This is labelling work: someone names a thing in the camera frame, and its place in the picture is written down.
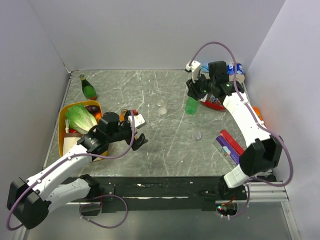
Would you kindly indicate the red flat box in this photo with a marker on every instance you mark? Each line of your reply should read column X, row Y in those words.
column 232, row 142

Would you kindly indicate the blue tissue pack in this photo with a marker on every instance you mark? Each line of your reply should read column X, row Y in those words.
column 205, row 69

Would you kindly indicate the toilet paper roll blue wrap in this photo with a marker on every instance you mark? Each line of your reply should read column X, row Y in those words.
column 240, row 75

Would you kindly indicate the orange razor package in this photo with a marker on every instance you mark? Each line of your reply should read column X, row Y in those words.
column 258, row 113

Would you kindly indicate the clear plastic lid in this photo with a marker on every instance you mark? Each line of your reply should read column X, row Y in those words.
column 196, row 135

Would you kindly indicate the green lettuce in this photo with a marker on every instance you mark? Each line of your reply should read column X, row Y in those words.
column 80, row 119

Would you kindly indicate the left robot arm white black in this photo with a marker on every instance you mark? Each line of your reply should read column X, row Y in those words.
column 31, row 200

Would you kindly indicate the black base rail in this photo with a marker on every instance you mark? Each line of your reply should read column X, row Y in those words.
column 161, row 193

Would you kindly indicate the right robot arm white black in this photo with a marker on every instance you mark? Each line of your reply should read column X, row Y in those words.
column 263, row 150

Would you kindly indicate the yellow plastic basket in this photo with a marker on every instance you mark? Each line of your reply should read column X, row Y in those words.
column 62, row 118

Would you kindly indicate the aluminium frame rail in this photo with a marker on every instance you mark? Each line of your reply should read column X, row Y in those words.
column 259, row 193

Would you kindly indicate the purple chocolate bar box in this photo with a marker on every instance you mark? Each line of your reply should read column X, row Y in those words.
column 229, row 154

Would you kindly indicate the dark green glass bottle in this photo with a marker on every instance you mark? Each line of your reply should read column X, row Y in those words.
column 87, row 89

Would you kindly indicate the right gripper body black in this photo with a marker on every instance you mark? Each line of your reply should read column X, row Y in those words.
column 204, row 85

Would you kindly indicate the purple eggplant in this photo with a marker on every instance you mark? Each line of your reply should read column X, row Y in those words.
column 93, row 108

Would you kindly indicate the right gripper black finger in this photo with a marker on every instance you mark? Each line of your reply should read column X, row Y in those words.
column 204, row 97
column 192, row 91

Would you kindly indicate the red snack bag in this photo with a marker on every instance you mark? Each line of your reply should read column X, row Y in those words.
column 212, row 102

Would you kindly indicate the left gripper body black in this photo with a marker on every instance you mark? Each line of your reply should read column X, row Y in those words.
column 124, row 131

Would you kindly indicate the green plastic bottle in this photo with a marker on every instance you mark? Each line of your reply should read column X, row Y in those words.
column 191, row 106

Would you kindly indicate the orange juice bottle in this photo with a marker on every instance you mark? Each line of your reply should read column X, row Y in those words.
column 123, row 114

